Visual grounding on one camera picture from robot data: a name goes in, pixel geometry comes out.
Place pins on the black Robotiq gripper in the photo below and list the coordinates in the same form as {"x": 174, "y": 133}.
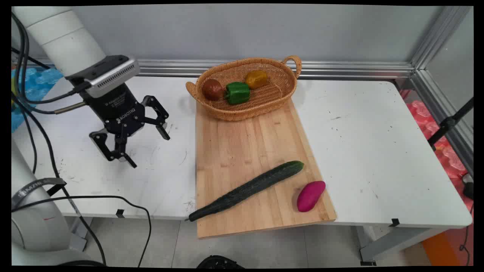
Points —
{"x": 119, "y": 109}

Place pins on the long dark green cucumber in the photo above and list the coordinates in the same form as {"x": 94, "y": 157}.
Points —
{"x": 249, "y": 189}

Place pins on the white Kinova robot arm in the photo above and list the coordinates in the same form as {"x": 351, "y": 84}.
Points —
{"x": 64, "y": 41}

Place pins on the black tape tab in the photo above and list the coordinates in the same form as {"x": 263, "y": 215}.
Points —
{"x": 394, "y": 222}
{"x": 120, "y": 213}

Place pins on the red-brown tomato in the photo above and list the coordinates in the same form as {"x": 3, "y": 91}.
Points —
{"x": 213, "y": 89}

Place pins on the blue bubble wrap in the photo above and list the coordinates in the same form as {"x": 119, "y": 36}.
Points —
{"x": 36, "y": 81}

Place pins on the green bell pepper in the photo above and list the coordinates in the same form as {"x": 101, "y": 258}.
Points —
{"x": 237, "y": 93}

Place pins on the wooden cutting board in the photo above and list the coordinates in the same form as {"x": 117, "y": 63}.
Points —
{"x": 245, "y": 151}

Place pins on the yellow bell pepper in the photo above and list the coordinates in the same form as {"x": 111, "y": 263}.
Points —
{"x": 256, "y": 79}

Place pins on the woven wicker basket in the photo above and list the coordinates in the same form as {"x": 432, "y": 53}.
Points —
{"x": 264, "y": 102}

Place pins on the round black object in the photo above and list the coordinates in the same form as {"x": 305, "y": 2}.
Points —
{"x": 219, "y": 262}

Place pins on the purple sweet potato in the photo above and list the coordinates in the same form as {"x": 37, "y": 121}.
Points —
{"x": 310, "y": 195}

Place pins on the grey metal table leg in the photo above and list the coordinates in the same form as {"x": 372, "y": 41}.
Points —
{"x": 393, "y": 241}

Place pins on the black stand pole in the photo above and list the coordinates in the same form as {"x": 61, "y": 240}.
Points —
{"x": 450, "y": 122}

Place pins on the pink bubble wrap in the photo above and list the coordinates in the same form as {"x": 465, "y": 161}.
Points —
{"x": 450, "y": 155}

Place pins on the small black device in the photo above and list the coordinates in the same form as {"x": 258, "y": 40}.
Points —
{"x": 469, "y": 187}

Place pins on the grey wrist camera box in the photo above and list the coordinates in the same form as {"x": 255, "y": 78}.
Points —
{"x": 109, "y": 77}

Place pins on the horizontal aluminium frame rail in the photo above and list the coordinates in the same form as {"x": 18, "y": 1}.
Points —
{"x": 340, "y": 68}

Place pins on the aluminium frame corner post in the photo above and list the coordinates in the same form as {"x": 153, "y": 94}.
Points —
{"x": 435, "y": 41}

